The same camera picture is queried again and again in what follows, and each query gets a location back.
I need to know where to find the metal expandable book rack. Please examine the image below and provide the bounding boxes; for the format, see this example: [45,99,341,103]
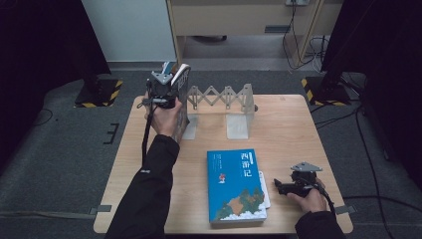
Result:
[181,83,258,140]

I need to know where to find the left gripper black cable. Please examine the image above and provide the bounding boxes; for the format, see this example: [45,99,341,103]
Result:
[137,98,158,167]

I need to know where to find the person's left hand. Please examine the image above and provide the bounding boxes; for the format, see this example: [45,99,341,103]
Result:
[143,96,184,137]

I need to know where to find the striped stand base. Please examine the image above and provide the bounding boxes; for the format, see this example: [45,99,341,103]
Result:
[74,78,124,109]
[301,76,353,108]

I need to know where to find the dark cover book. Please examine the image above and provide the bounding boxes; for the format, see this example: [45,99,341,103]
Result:
[170,63,192,143]

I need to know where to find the person's right hand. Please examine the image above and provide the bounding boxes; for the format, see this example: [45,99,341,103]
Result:
[287,178,328,214]

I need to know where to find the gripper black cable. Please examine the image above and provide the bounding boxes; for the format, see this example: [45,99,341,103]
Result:
[310,182,336,218]
[137,98,158,167]

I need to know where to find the black floor tape mark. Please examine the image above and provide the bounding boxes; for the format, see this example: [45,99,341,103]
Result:
[103,122,120,145]

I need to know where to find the blue cover book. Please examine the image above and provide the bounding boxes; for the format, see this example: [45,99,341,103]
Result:
[206,147,269,224]

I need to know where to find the thin colourful book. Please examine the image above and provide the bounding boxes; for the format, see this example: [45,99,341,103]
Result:
[161,61,177,77]

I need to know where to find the white cabinet panel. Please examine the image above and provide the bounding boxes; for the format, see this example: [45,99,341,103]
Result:
[81,0,177,63]

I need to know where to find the thin black floor cable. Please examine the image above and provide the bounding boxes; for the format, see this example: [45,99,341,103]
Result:
[32,108,55,127]

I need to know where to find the grey tape strip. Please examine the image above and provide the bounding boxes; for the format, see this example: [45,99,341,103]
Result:
[89,204,113,215]
[333,205,357,215]

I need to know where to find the black hanging cables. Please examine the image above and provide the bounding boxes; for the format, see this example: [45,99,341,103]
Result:
[282,0,330,72]

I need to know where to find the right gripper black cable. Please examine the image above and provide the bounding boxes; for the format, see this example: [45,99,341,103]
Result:
[310,182,336,218]

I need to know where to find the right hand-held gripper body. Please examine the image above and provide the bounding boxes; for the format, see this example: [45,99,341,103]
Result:
[282,161,322,197]

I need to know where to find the black curtain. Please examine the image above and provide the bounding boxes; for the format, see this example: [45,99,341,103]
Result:
[320,0,422,182]
[0,0,112,167]

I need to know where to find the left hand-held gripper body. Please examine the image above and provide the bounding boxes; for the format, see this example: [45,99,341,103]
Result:
[145,71,177,110]

